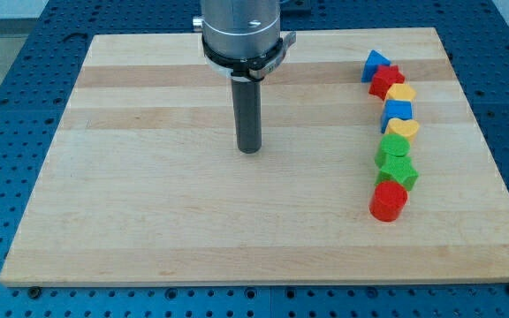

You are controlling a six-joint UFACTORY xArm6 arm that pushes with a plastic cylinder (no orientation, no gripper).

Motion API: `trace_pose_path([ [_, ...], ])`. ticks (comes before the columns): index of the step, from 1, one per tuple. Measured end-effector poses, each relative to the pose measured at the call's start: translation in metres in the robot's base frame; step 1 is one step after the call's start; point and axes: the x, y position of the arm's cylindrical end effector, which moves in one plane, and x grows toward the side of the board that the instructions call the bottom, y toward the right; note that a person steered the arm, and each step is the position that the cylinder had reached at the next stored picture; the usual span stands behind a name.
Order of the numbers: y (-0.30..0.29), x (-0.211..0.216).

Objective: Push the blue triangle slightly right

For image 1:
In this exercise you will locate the blue cube block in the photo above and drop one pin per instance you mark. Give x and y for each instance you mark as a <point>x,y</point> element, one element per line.
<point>395,109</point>

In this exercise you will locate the blue triangle block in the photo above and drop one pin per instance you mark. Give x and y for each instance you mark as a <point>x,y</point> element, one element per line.
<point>374,60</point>

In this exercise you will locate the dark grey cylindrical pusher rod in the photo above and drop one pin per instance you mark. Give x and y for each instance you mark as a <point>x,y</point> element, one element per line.
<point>246,97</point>

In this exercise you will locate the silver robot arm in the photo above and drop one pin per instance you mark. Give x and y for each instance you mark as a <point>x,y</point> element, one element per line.
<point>241,40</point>

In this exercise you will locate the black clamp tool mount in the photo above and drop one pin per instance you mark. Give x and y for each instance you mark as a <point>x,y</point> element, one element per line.
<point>253,69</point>

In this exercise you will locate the wooden board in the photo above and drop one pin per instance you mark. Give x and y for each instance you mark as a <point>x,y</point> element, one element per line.
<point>143,184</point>

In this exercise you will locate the yellow hexagon block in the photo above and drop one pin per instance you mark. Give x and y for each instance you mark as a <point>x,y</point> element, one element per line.
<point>400,91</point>

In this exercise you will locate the yellow heart block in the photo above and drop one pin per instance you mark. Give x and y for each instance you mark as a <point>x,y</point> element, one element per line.
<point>408,128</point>

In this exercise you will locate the red cylinder block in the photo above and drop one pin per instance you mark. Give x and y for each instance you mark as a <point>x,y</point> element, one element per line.
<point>388,201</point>

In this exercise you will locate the green star block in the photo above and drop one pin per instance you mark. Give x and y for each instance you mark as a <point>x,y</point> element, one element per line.
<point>399,169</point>

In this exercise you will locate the red star block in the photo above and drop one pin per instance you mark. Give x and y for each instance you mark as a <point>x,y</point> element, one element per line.
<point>384,77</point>

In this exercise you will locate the green cylinder block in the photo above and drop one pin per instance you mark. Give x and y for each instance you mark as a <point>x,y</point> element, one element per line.
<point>391,144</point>

